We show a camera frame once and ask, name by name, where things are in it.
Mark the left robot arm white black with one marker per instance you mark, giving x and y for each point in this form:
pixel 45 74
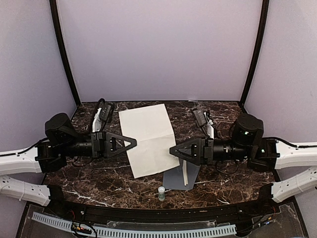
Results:
pixel 50 155

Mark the black left frame post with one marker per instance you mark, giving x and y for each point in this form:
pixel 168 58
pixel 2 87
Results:
pixel 63 53

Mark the grey envelope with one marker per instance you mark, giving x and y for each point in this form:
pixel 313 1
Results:
pixel 173 178

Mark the beige letter paper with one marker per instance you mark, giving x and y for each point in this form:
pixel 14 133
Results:
pixel 185 173

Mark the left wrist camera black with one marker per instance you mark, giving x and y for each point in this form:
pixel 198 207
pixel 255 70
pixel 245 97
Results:
pixel 102 115

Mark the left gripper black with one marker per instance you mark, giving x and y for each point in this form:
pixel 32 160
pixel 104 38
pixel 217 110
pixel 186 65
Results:
pixel 104 145

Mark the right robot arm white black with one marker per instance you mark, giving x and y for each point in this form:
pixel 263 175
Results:
pixel 263 154

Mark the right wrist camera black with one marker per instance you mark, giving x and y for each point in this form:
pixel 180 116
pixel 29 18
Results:
pixel 204 122

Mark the beige lined letter sheet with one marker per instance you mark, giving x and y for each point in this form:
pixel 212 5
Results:
pixel 152 129

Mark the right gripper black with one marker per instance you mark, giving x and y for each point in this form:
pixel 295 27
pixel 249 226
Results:
pixel 197 151

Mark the black right frame post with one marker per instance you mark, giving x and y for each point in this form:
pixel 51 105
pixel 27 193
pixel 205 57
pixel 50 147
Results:
pixel 256 52

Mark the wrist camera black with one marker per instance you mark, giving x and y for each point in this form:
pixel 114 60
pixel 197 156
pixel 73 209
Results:
pixel 204 122
pixel 102 115

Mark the small electronics board with leds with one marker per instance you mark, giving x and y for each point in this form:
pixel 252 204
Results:
pixel 78 229

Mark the white slotted cable duct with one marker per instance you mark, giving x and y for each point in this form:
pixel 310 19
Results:
pixel 115 229

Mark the black front table rail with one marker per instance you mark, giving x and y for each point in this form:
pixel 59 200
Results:
pixel 236 213

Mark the black frame post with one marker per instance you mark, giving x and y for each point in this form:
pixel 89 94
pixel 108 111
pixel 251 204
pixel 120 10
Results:
pixel 256 52
pixel 63 53

